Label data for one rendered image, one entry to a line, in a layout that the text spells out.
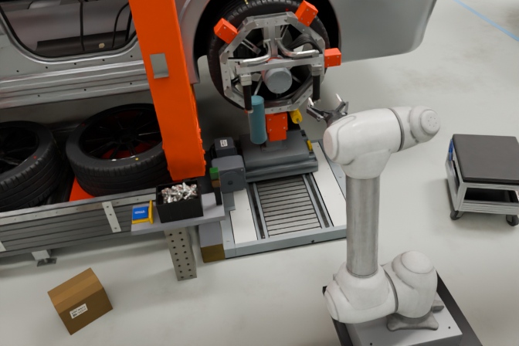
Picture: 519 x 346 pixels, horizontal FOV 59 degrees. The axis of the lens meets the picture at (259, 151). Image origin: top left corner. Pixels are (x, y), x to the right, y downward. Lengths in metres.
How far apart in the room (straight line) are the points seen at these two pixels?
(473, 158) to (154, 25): 1.80
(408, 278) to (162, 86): 1.20
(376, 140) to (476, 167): 1.45
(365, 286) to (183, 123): 1.05
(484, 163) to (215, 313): 1.61
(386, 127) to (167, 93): 1.02
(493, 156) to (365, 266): 1.43
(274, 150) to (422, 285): 1.47
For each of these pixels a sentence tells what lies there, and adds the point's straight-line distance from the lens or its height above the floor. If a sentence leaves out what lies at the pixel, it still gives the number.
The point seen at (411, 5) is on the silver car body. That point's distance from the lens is 2.69.
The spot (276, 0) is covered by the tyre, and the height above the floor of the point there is 1.17.
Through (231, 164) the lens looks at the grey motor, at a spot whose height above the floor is 0.41.
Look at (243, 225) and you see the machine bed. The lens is 2.60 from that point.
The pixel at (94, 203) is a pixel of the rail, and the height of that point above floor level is 0.39.
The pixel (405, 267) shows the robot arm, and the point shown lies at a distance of 1.66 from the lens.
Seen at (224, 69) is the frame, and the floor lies 0.88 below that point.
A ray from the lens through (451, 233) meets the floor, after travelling 2.76.
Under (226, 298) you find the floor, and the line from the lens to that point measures 2.40.
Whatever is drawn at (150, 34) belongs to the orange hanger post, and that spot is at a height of 1.27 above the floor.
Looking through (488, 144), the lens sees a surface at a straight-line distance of 2.87.
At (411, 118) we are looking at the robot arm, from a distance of 1.32.
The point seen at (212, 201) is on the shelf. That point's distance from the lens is 2.21.
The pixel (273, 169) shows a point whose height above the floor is 0.16.
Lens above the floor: 1.96
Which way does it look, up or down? 38 degrees down
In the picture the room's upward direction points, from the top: 5 degrees counter-clockwise
